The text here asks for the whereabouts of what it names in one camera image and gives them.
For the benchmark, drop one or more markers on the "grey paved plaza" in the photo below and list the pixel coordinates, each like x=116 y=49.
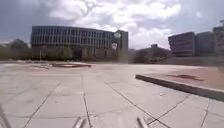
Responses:
x=110 y=86

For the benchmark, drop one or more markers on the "low bed with red plants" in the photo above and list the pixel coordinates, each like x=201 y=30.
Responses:
x=71 y=65

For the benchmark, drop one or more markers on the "low dark building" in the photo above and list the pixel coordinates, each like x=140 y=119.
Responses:
x=153 y=53

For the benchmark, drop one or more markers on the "large curved glass building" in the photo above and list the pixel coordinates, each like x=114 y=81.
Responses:
x=76 y=38

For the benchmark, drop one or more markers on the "row of trees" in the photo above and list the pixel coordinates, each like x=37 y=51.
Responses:
x=50 y=52

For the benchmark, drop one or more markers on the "robot's own part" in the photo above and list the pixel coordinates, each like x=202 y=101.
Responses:
x=142 y=122
x=79 y=122

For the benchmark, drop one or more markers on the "dark office building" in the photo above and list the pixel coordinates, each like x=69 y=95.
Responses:
x=181 y=44

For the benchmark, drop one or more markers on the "raised bed with concrete kerb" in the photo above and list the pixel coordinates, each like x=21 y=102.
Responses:
x=200 y=78

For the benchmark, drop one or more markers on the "grey office building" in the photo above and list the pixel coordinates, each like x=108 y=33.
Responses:
x=204 y=43

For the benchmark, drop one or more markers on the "tall building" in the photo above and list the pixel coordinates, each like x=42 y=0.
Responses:
x=219 y=40

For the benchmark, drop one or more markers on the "lamp post with white globes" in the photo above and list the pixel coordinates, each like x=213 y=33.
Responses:
x=114 y=45

